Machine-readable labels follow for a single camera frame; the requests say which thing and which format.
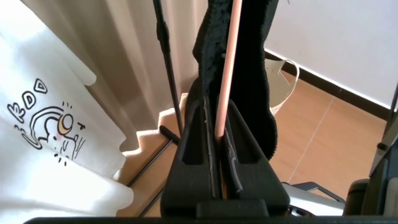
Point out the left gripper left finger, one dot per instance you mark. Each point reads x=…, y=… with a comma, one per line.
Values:
x=186, y=180

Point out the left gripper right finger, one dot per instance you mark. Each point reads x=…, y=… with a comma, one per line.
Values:
x=258, y=183

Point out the black garment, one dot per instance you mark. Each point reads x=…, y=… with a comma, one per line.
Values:
x=252, y=77

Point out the pink clothes hanger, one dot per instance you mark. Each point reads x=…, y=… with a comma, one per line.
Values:
x=229, y=62

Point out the white printed t-shirt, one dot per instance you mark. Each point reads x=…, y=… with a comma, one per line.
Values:
x=40, y=174

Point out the white laundry basket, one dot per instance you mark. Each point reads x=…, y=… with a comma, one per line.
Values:
x=280, y=90

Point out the black clothes rack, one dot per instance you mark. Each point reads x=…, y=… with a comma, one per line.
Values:
x=169, y=71

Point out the beige curtain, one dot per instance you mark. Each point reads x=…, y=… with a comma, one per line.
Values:
x=130, y=62

